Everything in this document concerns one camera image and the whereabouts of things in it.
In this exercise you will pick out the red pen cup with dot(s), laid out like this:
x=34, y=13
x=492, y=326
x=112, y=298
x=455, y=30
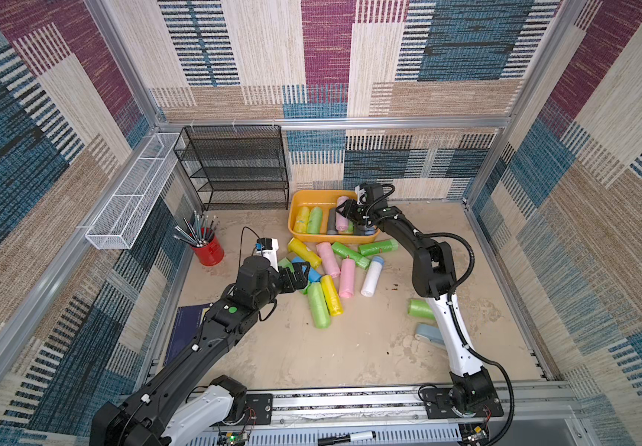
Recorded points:
x=211, y=254

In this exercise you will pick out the blue trash bag roll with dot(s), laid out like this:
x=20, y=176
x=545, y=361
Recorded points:
x=313, y=274

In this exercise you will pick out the black mesh shelf rack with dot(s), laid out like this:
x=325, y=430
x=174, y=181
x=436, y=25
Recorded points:
x=236, y=167

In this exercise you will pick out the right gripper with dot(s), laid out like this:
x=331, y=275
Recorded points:
x=355, y=211

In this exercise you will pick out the grey blue stapler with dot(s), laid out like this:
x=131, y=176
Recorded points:
x=429, y=334

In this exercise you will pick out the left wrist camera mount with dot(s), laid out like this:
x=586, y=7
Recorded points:
x=268, y=248

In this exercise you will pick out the lower light green roll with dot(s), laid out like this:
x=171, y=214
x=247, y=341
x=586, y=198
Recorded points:
x=318, y=306

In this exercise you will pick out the lower yellow roll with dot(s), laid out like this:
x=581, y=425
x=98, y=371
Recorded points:
x=332, y=298

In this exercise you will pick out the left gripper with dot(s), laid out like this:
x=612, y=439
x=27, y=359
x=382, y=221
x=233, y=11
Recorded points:
x=301, y=280

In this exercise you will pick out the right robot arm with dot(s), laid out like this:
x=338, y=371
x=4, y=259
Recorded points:
x=441, y=262

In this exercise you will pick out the large light green roll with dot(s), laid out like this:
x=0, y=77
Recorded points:
x=315, y=220

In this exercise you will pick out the small dark grey roll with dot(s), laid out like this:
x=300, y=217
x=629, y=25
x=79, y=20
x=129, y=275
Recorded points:
x=331, y=225

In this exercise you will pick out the black marker pen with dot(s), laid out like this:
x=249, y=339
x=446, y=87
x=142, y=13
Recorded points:
x=347, y=438

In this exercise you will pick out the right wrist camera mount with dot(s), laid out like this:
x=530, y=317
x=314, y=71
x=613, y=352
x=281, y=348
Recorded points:
x=368, y=194

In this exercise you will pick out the green roll with label left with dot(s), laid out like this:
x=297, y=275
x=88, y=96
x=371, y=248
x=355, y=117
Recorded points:
x=284, y=263

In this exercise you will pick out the white roll with blue band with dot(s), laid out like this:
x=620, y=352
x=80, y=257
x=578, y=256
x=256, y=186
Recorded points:
x=372, y=277

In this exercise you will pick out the short green roll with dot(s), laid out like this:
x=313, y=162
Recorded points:
x=347, y=253

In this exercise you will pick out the yellow roll near box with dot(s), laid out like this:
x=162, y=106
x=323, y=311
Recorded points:
x=304, y=252

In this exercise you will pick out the yellow plastic storage box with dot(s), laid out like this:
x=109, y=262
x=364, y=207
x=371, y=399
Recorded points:
x=326, y=200

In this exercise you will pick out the white wire wall basket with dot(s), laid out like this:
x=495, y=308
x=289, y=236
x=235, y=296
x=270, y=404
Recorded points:
x=125, y=213

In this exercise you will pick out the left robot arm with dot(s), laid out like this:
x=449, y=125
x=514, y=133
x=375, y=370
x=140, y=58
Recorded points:
x=144, y=416

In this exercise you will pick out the dark blue booklet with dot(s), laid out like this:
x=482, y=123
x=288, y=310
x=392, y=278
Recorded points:
x=186, y=322

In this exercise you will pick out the pink roll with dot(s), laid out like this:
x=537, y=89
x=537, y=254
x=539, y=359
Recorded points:
x=341, y=223
x=329, y=260
x=347, y=278

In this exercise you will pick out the fat green roll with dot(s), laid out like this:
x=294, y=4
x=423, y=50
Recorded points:
x=420, y=308

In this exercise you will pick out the yellow trash bag roll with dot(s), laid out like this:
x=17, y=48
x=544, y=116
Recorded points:
x=302, y=219

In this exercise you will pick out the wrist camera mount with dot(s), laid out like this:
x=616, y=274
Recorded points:
x=368, y=194
x=268, y=248

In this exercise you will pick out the green roll with red label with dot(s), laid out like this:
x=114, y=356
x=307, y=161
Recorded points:
x=377, y=248

